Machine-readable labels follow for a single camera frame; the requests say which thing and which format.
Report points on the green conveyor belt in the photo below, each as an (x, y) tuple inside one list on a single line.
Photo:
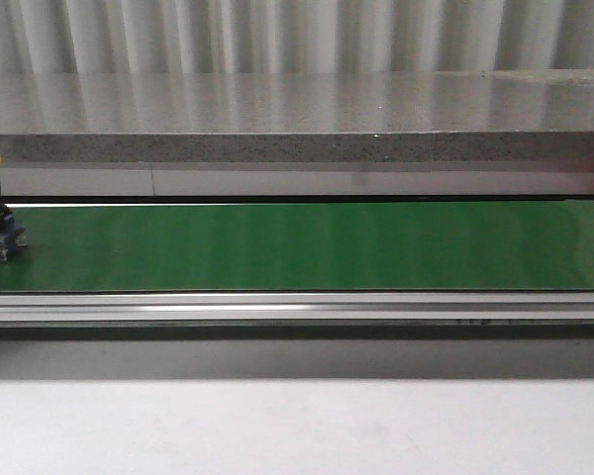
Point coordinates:
[(498, 245)]

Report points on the grey speckled stone counter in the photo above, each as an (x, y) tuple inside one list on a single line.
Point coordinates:
[(395, 117)]

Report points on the white conveyor back rail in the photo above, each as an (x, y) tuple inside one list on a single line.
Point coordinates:
[(246, 179)]

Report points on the aluminium conveyor front rail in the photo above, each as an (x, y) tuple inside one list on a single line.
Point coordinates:
[(257, 308)]

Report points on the white pleated curtain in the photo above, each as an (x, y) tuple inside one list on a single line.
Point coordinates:
[(293, 36)]

